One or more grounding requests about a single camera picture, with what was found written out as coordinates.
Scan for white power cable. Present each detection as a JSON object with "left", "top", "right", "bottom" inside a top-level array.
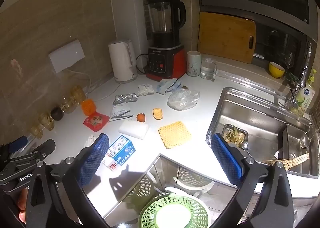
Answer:
[{"left": 64, "top": 68, "right": 118, "bottom": 102}]

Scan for amber glass jar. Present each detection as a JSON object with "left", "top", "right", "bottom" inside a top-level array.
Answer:
[
  {"left": 70, "top": 86, "right": 86, "bottom": 102},
  {"left": 28, "top": 123, "right": 44, "bottom": 140},
  {"left": 39, "top": 112, "right": 55, "bottom": 131},
  {"left": 60, "top": 98, "right": 77, "bottom": 114}
]

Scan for clear glass pitcher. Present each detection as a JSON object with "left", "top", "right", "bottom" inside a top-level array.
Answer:
[{"left": 200, "top": 58, "right": 217, "bottom": 82}]

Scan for green plastic basket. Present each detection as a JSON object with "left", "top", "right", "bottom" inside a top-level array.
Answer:
[{"left": 138, "top": 192, "right": 210, "bottom": 228}]

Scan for white foam block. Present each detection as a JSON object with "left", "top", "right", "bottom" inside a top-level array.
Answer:
[{"left": 118, "top": 119, "right": 149, "bottom": 140}]

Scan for crumpled clear wrap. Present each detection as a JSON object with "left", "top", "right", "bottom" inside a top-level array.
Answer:
[{"left": 84, "top": 134, "right": 98, "bottom": 147}]

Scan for black and red blender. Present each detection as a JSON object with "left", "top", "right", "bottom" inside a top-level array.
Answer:
[{"left": 144, "top": 0, "right": 187, "bottom": 82}]

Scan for wine glass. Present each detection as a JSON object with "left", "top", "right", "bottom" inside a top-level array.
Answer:
[{"left": 284, "top": 52, "right": 294, "bottom": 75}]

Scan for blue and white carton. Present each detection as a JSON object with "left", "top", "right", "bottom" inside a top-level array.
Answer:
[{"left": 104, "top": 135, "right": 137, "bottom": 172}]

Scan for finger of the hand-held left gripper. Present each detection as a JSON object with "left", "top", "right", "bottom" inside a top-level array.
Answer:
[
  {"left": 6, "top": 136, "right": 28, "bottom": 154},
  {"left": 31, "top": 139, "right": 56, "bottom": 155}
]

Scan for orange mesh cup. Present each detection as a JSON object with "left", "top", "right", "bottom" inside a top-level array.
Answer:
[{"left": 80, "top": 99, "right": 97, "bottom": 116}]

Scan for metal sink strainer with scraps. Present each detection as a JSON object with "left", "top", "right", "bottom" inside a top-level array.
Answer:
[{"left": 221, "top": 123, "right": 248, "bottom": 149}]

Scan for clear plastic bag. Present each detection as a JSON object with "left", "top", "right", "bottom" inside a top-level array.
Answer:
[{"left": 167, "top": 89, "right": 200, "bottom": 111}]

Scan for yellow bowl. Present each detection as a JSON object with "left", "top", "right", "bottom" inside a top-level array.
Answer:
[{"left": 269, "top": 61, "right": 285, "bottom": 79}]

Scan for foil wrapper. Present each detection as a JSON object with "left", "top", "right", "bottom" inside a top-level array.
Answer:
[{"left": 112, "top": 93, "right": 139, "bottom": 105}]

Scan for metal spoon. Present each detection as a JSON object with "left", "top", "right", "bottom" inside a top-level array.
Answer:
[{"left": 241, "top": 142, "right": 252, "bottom": 158}]

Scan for dark round jar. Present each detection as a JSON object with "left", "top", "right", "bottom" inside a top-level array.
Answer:
[{"left": 51, "top": 108, "right": 64, "bottom": 121}]

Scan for wooden cutting board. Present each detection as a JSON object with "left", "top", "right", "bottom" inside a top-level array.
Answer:
[{"left": 197, "top": 12, "right": 257, "bottom": 64}]

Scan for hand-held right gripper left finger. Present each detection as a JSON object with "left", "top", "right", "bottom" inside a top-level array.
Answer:
[{"left": 26, "top": 132, "right": 110, "bottom": 228}]

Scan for stainless steel sink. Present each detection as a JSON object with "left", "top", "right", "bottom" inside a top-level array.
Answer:
[{"left": 206, "top": 87, "right": 320, "bottom": 177}]

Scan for person's left hand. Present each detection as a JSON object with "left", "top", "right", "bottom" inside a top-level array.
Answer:
[{"left": 17, "top": 188, "right": 28, "bottom": 224}]

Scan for chrome faucet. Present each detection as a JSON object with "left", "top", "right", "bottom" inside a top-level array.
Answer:
[{"left": 285, "top": 41, "right": 313, "bottom": 109}]

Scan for green dish soap bottle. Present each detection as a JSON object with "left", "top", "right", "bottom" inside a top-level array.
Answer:
[{"left": 290, "top": 69, "right": 317, "bottom": 118}]

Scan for black power cable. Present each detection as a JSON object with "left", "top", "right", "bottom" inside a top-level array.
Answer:
[{"left": 136, "top": 53, "right": 150, "bottom": 74}]

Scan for white electric kettle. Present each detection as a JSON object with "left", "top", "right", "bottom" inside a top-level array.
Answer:
[{"left": 108, "top": 39, "right": 138, "bottom": 84}]

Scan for crumpled white tissue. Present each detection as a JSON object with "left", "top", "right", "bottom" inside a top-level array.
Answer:
[{"left": 137, "top": 84, "right": 155, "bottom": 97}]

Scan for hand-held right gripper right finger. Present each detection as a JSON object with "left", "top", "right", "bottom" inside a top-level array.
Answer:
[{"left": 211, "top": 132, "right": 294, "bottom": 228}]

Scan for metal ladle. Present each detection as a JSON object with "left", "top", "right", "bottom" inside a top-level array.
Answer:
[{"left": 300, "top": 128, "right": 320, "bottom": 148}]

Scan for blue and white towel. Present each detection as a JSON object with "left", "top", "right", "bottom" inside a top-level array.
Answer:
[{"left": 157, "top": 78, "right": 182, "bottom": 94}]

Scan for yellow waffle dish cloth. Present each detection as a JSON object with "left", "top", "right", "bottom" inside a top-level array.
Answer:
[{"left": 158, "top": 121, "right": 188, "bottom": 149}]

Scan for white wall socket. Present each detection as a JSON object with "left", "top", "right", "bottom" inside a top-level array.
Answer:
[{"left": 48, "top": 39, "right": 85, "bottom": 74}]

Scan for silver snack wrapper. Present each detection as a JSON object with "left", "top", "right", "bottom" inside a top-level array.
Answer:
[{"left": 110, "top": 103, "right": 132, "bottom": 121}]

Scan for straw pot brush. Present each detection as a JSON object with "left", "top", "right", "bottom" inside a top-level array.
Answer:
[{"left": 262, "top": 153, "right": 310, "bottom": 170}]

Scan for red snack packet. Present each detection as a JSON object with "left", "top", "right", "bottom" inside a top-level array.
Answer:
[{"left": 83, "top": 111, "right": 110, "bottom": 132}]

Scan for white floral ceramic cup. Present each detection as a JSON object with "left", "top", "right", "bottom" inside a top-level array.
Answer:
[{"left": 187, "top": 51, "right": 202, "bottom": 77}]

